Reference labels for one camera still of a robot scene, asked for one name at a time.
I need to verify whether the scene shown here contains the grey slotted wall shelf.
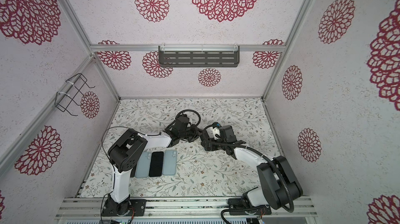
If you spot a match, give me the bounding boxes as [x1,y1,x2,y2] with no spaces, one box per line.
[158,46,240,68]

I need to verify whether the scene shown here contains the black wire wall basket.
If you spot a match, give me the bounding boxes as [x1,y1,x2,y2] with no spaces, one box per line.
[54,73,95,117]

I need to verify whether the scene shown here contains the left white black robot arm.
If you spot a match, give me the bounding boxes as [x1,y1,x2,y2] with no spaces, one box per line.
[100,110,201,217]

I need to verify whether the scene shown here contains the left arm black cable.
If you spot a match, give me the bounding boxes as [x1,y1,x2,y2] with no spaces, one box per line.
[99,109,202,224]

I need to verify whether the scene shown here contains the black phone removed from case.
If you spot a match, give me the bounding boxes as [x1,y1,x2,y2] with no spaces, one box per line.
[130,166,137,178]

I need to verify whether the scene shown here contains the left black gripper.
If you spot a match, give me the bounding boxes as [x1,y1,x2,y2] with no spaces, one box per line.
[180,123,206,143]

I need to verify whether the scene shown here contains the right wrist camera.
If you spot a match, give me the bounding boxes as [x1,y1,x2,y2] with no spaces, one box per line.
[211,123,221,140]

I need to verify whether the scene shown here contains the black phone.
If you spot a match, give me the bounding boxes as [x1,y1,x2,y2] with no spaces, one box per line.
[149,152,164,177]

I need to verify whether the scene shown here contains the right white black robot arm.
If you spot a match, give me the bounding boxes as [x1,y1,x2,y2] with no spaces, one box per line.
[199,123,303,213]

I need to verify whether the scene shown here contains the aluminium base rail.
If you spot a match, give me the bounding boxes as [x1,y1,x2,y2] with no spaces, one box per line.
[54,197,318,220]

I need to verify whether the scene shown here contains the light blue phone case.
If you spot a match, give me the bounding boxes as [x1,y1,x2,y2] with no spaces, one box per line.
[135,152,152,178]
[162,150,178,176]

